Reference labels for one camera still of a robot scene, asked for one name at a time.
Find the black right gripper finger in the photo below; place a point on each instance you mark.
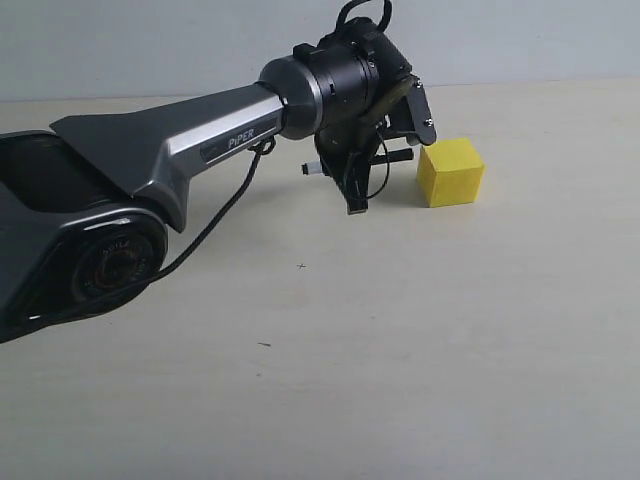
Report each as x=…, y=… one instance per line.
x=353, y=184

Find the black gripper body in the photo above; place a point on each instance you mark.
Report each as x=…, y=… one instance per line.
x=384, y=120

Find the black and white marker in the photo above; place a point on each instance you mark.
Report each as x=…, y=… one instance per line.
x=335, y=165

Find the yellow cube block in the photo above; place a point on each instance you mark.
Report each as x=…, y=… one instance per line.
x=450, y=172

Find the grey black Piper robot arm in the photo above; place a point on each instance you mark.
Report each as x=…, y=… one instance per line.
x=87, y=204

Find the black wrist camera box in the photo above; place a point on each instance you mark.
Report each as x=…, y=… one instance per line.
x=420, y=124

